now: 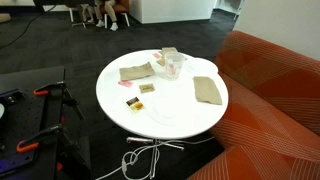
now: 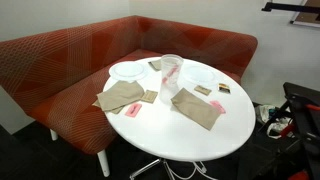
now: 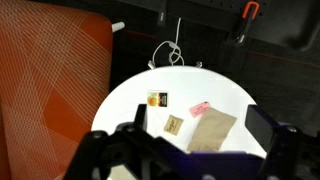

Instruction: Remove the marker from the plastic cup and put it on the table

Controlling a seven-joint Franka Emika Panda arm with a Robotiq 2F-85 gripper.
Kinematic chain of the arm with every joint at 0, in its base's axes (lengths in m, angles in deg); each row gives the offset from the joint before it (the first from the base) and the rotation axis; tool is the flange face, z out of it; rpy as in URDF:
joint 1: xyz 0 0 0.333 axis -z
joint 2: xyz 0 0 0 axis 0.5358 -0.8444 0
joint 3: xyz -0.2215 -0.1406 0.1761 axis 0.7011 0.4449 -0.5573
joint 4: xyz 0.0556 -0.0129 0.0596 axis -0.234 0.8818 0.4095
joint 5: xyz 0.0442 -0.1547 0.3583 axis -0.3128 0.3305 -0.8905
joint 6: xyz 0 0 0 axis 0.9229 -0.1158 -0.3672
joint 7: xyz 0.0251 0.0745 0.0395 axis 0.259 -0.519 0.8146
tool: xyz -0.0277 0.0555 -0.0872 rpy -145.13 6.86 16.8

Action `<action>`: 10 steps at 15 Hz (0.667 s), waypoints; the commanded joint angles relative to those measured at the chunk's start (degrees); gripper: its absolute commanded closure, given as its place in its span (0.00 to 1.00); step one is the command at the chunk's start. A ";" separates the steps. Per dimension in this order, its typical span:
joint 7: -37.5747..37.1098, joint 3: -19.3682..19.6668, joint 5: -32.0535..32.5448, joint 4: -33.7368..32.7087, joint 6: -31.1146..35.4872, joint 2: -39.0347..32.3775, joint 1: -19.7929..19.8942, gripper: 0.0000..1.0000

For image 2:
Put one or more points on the clear plastic measuring cup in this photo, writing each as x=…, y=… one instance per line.
x=165, y=95

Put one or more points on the brown sugar packet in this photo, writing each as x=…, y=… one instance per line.
x=202, y=90
x=149, y=96

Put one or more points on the brown paper napkin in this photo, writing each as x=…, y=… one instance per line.
x=120, y=95
x=196, y=108
x=117, y=110
x=155, y=65

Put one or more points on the pink sweetener packet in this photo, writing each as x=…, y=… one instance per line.
x=133, y=110
x=218, y=106

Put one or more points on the white round plate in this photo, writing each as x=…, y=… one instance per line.
x=127, y=71
x=200, y=75

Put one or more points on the black orange tea packet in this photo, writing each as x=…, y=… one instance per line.
x=224, y=88

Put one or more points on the chrome table base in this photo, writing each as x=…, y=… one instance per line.
x=146, y=167

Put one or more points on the white sofa leg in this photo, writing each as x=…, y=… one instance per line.
x=53, y=135
x=104, y=163

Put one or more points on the white teal crumpled bag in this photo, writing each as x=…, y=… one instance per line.
x=265, y=113

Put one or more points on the red patterned sofa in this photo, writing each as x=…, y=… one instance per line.
x=50, y=66

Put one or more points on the black orange bar clamp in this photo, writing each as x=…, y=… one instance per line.
x=312, y=107

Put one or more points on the black perforated work table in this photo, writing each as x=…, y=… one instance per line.
x=308, y=133

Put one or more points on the black overhead bar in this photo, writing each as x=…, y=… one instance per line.
x=290, y=6

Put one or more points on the white framed brown board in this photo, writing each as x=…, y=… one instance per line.
x=310, y=16

